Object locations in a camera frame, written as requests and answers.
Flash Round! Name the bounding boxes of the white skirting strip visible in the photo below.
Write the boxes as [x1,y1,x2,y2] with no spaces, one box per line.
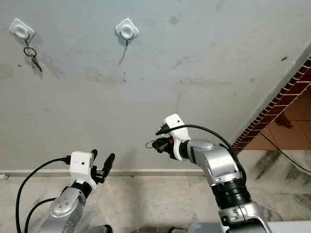
[0,166,212,176]

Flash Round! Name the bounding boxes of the light grey box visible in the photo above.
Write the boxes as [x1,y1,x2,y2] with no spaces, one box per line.
[187,220,311,233]

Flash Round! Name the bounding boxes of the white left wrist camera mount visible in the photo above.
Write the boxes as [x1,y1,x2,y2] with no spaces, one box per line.
[69,150,94,184]

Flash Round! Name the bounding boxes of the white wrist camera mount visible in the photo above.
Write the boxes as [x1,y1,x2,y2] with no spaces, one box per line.
[164,113,190,146]
[69,150,94,184]

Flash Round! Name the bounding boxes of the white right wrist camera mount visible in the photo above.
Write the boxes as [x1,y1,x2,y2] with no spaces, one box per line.
[164,113,190,146]

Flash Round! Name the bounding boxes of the long black camera cable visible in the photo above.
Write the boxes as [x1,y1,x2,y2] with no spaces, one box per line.
[15,156,72,233]

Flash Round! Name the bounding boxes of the short black arm cable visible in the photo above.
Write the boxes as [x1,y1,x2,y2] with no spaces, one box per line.
[24,198,60,233]

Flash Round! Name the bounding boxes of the small key with ring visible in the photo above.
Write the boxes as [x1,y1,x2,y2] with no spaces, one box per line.
[23,46,44,73]

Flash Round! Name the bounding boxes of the thin black floor cable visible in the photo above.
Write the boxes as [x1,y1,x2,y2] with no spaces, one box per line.
[259,130,311,174]

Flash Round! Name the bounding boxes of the white adhesive wall hook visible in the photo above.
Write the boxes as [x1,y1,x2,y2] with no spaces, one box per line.
[115,18,140,50]
[8,18,36,48]

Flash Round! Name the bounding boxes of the red brick wall edge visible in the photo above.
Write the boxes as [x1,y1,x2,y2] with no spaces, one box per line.
[230,57,311,154]

